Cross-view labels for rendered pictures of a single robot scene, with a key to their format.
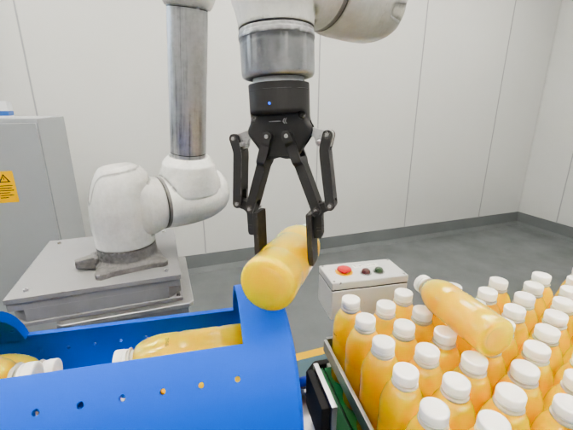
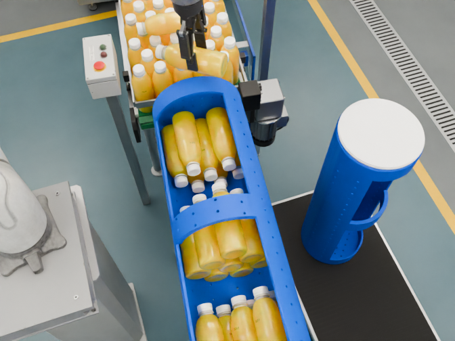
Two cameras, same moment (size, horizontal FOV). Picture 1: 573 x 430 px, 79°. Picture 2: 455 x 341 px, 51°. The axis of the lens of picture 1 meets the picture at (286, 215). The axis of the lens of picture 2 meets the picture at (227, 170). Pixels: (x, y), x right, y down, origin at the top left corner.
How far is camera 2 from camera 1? 1.29 m
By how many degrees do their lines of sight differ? 75
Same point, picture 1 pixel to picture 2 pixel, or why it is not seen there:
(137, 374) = (237, 127)
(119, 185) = (17, 183)
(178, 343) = (192, 138)
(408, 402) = not seen: hidden behind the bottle
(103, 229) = (37, 221)
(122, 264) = (51, 224)
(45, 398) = (247, 155)
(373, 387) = not seen: hidden behind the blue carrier
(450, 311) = (175, 26)
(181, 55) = not seen: outside the picture
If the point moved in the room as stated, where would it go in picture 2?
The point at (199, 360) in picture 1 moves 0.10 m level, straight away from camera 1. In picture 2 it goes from (231, 107) to (197, 116)
